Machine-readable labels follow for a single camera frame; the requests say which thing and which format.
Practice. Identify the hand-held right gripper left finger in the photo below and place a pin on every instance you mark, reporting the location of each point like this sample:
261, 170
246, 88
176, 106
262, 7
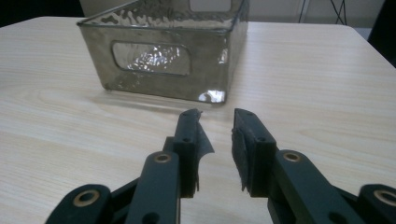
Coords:
186, 146

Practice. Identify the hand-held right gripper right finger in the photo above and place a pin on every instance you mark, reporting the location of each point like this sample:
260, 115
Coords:
256, 149

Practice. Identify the clear smoky plastic storage bin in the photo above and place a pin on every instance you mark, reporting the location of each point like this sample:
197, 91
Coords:
169, 49

